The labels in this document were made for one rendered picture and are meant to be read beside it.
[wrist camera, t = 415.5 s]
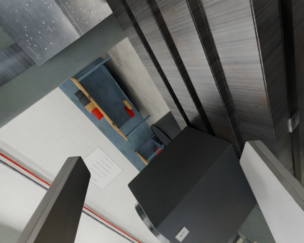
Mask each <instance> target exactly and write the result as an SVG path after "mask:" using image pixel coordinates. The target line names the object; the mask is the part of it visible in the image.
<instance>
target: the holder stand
mask: <svg viewBox="0 0 304 243"><path fill-rule="evenodd" d="M128 187H129V189H130V191H131V192H132V194H133V195H134V197H135V199H136V200H137V203H136V204H135V210H136V212H137V214H138V215H139V217H140V218H141V220H142V221H143V223H144V224H145V225H146V226H147V228H148V229H149V230H150V231H151V233H152V234H153V235H154V236H155V237H156V238H157V239H158V240H159V241H160V242H161V243H228V242H229V240H230V239H231V238H232V236H233V235H234V234H235V232H236V231H237V230H238V228H239V227H240V225H241V224H242V223H243V221H244V220H245V219H246V217H247V216H248V215H249V213H250V212H251V211H252V209H253V208H254V206H255V205H256V204H257V202H256V200H255V197H254V195H253V193H252V190H251V188H250V185H249V183H248V181H247V178H246V176H245V174H244V172H243V170H242V167H241V165H240V162H239V159H238V156H237V154H236V152H235V149H234V147H233V144H232V143H231V142H228V141H226V140H223V139H221V138H218V137H215V136H213V135H210V134H207V133H205V132H202V131H199V130H197V129H194V128H192V127H189V126H186V127H185V128H184V129H183V130H182V131H181V132H180V133H179V134H178V135H177V136H176V137H175V138H174V139H173V140H172V141H171V142H170V143H169V144H168V145H167V146H166V147H165V148H164V149H163V150H162V151H161V152H160V153H159V154H158V155H157V156H156V157H155V158H154V159H153V160H152V161H151V162H150V163H149V164H148V165H147V166H146V167H145V168H144V169H143V170H142V171H141V172H140V173H139V174H138V175H137V176H136V177H135V178H134V179H133V180H132V181H131V182H130V183H128Z"/></svg>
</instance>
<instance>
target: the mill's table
mask: <svg viewBox="0 0 304 243"><path fill-rule="evenodd" d="M106 2H107V4H108V5H109V7H110V9H111V10H112V12H113V14H114V15H115V17H116V19H117V20H118V22H119V24H120V26H121V27H122V29H123V31H124V32H125V34H126V36H127V37H128V39H129V41H130V43H131V44H132V46H133V48H134V49H135V51H136V53H137V55H138V56H139V58H140V60H141V61H142V63H143V65H144V66H145V68H146V70H147V72H148V74H149V75H150V77H151V79H152V80H153V82H154V84H155V86H156V87H157V89H158V91H159V92H160V94H161V96H162V97H163V99H164V101H165V102H166V104H167V106H168V108H169V109H170V111H171V113H172V114H173V116H174V118H175V120H176V121H177V123H178V125H179V126H180V128H181V130H183V129H184V128H185V127H186V126H189V127H192V128H194V129H197V130H199V131H202V132H205V133H207V134H210V135H213V136H215V137H218V138H221V139H223V140H226V141H228V142H231V143H232V144H233V147H234V149H235V152H236V154H237V156H238V159H239V160H240V158H241V155H242V152H243V149H244V146H245V143H246V141H254V140H260V141H262V142H263V143H264V144H265V145H266V146H267V147H268V148H269V149H270V150H271V152H272V153H273V154H274V155H275V156H276V157H277V158H278V159H279V160H280V161H281V162H282V164H283V165H284V166H285V167H286V168H287V169H288V170H289V171H290V172H291V173H292V174H293V176H294V177H295V178H296V179H297V180H298V181H299V182H300V183H301V184H302V185H303V186H304V0H106Z"/></svg>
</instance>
